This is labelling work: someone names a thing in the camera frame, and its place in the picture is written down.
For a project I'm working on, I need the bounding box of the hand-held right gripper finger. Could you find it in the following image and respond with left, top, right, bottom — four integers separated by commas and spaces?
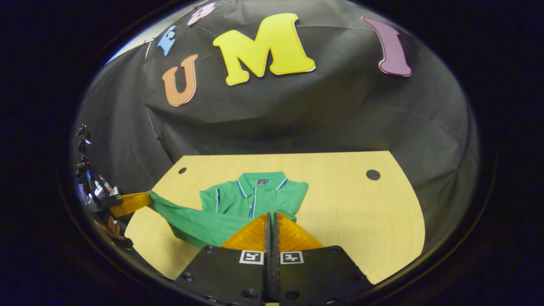
173, 212, 272, 306
272, 212, 374, 306

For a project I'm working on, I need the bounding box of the green T-shirt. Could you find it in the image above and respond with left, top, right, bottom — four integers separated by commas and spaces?
147, 171, 309, 249

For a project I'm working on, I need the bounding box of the colourful desk clutter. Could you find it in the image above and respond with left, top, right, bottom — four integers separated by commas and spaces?
85, 170, 118, 200

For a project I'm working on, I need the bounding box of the black stand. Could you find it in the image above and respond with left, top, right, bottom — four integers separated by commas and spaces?
75, 124, 93, 179

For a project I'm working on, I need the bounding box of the black backdrop cloth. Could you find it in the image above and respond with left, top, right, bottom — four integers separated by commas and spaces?
70, 0, 481, 255

